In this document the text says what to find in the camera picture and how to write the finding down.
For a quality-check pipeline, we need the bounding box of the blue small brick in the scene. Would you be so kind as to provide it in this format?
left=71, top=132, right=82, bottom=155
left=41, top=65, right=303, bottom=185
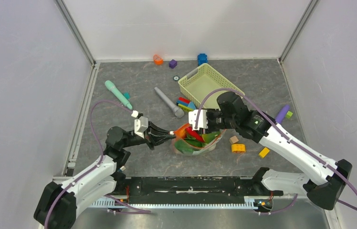
left=197, top=53, right=208, bottom=66

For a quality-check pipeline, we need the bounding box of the purple cylinder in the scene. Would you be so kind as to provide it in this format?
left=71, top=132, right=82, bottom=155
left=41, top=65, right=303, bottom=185
left=275, top=104, right=290, bottom=124

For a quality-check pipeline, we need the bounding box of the grey toy microphone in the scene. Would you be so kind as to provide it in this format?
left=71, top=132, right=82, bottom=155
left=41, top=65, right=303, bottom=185
left=154, top=87, right=185, bottom=118

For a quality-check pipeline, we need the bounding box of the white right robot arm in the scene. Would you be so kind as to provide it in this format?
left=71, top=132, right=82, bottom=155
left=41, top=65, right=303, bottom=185
left=192, top=91, right=352, bottom=210

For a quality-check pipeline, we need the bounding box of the multicolour brick block stack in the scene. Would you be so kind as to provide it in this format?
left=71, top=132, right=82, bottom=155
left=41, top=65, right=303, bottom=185
left=176, top=97, right=197, bottom=112

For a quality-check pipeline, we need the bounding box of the orange semicircle block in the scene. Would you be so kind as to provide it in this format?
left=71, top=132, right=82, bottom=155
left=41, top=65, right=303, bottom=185
left=153, top=54, right=164, bottom=65

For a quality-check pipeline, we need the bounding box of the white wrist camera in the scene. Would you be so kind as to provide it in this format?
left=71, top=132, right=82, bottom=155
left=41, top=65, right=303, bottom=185
left=131, top=110, right=148, bottom=139
left=188, top=109, right=208, bottom=130

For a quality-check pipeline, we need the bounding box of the clear zip bag orange zipper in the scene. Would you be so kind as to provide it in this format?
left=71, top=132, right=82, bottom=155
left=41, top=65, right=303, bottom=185
left=171, top=124, right=226, bottom=156

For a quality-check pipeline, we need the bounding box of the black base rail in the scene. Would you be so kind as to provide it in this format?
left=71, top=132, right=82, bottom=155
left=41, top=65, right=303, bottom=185
left=109, top=177, right=284, bottom=204

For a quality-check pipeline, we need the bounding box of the pale green perforated basket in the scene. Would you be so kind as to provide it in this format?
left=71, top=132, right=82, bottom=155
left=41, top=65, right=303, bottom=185
left=178, top=63, right=241, bottom=107

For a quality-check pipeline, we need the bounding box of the green cube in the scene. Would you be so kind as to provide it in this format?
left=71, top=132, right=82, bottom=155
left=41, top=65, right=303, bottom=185
left=285, top=111, right=293, bottom=119

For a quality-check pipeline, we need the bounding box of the yellow arch block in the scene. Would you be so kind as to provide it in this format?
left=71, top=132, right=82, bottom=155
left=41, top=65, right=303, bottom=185
left=231, top=144, right=246, bottom=154

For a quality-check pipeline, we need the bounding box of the teal small block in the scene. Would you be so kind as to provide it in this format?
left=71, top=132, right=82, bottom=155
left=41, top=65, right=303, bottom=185
left=123, top=93, right=130, bottom=100

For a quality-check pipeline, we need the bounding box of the wooden cube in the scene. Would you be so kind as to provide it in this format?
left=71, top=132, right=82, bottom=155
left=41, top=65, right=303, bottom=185
left=229, top=136, right=239, bottom=145

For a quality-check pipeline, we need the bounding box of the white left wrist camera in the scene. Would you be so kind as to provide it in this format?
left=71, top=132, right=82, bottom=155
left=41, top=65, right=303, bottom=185
left=131, top=110, right=148, bottom=139

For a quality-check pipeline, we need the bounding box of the yellow small block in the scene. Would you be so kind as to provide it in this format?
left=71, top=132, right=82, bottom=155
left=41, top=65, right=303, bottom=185
left=259, top=147, right=270, bottom=158

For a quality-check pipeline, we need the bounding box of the purple small brick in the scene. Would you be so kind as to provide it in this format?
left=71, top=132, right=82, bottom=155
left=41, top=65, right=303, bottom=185
left=168, top=59, right=178, bottom=69

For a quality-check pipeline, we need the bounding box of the mint green toy pen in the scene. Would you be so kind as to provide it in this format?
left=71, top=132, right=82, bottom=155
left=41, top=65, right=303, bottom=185
left=105, top=80, right=133, bottom=110

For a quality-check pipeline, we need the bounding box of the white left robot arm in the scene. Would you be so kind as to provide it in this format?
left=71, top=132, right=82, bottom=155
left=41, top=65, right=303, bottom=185
left=33, top=119, right=176, bottom=229

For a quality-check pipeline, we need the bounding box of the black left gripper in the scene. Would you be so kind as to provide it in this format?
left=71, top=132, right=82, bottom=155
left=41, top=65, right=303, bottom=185
left=121, top=121, right=176, bottom=150

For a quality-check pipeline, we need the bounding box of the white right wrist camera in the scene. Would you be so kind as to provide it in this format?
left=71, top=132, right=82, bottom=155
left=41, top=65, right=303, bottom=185
left=188, top=109, right=208, bottom=130

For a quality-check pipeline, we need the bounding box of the red chili pepper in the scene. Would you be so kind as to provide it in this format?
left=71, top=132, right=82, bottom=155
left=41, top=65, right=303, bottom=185
left=185, top=127, right=205, bottom=143

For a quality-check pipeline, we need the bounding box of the red orange pepper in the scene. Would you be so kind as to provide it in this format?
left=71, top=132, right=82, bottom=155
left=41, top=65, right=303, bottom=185
left=174, top=123, right=191, bottom=138

